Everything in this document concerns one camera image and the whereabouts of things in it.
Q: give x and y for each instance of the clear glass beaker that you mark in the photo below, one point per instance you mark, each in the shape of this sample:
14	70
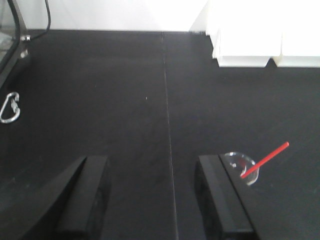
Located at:
241	163

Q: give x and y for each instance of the white storage bin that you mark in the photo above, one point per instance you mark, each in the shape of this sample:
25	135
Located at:
299	22
243	33

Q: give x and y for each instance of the white left storage bin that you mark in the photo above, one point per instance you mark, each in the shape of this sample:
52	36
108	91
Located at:
243	33

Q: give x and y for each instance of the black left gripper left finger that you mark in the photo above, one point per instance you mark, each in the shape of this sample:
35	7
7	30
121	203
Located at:
84	213

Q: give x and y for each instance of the white middle storage bin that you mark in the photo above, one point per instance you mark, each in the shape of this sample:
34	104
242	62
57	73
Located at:
299	22

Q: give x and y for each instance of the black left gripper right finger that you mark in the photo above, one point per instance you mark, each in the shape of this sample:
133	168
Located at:
223	215

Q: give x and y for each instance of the glove box enclosure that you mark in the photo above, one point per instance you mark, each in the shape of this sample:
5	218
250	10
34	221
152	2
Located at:
13	48

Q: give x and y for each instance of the red plastic spoon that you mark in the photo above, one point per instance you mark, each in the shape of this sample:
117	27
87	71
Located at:
267	158

